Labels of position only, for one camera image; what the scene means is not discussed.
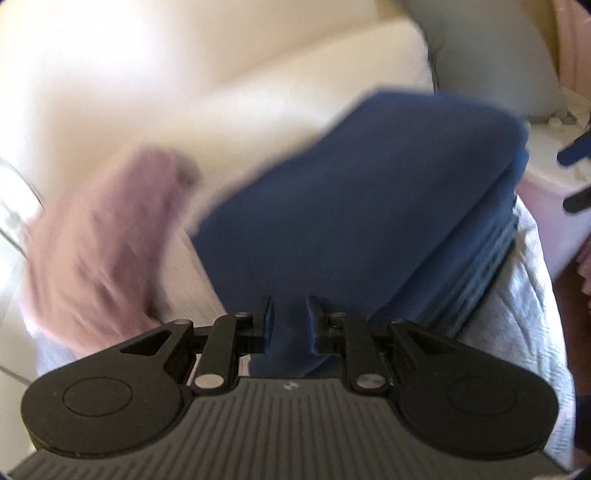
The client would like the white padded surface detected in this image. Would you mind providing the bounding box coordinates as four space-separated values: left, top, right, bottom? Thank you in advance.
0 0 437 241

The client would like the pink curtain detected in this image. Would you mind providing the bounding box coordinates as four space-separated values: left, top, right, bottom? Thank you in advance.
554 0 591 95

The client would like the blue sweatshirt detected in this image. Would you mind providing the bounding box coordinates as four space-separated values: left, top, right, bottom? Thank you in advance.
191 90 532 379

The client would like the clear plastic container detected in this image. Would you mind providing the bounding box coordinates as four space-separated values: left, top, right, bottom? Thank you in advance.
0 156 47 259

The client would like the mauve pink garment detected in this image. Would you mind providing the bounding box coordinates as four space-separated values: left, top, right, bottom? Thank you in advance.
21 145 204 358

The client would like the pink grey woven bed blanket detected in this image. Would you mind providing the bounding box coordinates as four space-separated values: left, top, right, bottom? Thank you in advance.
157 196 578 469

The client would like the grey pillow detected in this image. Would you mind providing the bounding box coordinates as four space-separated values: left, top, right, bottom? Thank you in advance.
406 0 566 125

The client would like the pink cloth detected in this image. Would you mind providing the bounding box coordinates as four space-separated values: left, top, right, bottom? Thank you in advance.
517 175 591 280

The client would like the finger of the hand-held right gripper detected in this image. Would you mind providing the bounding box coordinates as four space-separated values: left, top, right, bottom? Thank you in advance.
563 184 591 214
556 134 591 168

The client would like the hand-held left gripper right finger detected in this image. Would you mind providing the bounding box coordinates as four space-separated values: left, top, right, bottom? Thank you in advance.
305 295 481 394

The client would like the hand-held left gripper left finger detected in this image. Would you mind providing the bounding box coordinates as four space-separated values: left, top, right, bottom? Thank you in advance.
92 295 276 395

